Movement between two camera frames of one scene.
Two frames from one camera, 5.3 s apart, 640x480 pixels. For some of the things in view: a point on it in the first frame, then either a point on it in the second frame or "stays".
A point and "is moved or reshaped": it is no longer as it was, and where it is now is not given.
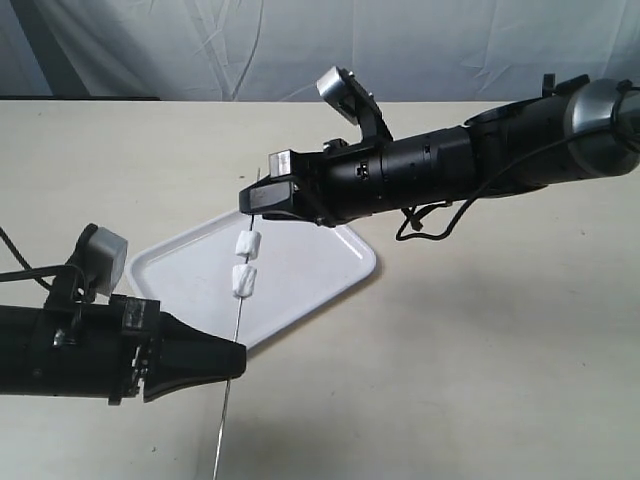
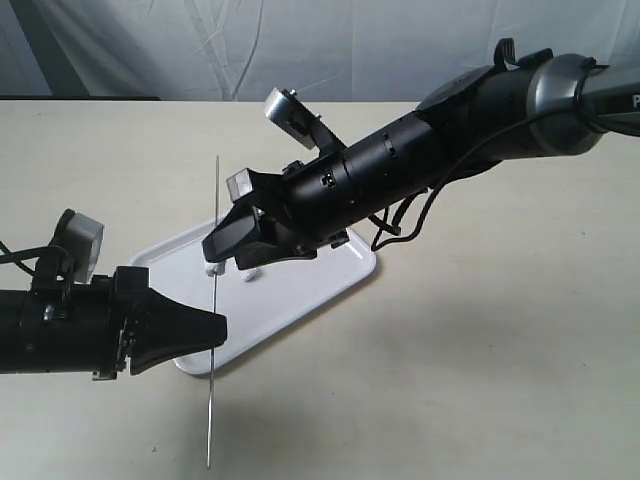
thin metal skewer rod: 235,341 to 214,305
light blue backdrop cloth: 274,50 stays
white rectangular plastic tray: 300,266 stays
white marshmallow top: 248,244 is moved or reshaped
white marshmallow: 243,280 to 218,268
